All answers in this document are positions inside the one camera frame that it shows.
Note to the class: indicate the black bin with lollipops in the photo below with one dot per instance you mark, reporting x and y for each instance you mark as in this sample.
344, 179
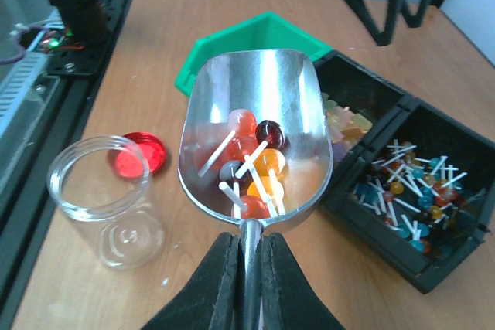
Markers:
420, 195

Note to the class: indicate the green plastic candy bin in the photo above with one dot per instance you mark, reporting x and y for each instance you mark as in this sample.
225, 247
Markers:
264, 31

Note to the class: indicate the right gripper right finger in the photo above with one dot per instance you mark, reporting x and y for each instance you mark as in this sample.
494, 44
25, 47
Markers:
289, 302

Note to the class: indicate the light blue slotted cable duct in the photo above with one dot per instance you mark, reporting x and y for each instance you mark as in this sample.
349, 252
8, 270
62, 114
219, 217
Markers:
17, 84

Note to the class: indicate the red jar lid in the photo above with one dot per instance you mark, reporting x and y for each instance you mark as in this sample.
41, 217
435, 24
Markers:
126, 164

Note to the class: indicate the clear plastic jar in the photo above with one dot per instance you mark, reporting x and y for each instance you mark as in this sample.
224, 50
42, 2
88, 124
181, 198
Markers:
117, 218

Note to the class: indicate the silver metal scoop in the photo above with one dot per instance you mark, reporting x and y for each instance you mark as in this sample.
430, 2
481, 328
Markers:
255, 153

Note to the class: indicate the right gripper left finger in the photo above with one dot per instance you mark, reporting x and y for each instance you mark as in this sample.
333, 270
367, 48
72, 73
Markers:
207, 300

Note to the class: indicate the black bin with popsicle candies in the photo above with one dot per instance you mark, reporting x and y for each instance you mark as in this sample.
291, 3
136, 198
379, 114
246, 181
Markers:
368, 97

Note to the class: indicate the black aluminium frame rail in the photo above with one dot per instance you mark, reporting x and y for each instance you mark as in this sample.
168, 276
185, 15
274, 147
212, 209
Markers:
26, 210

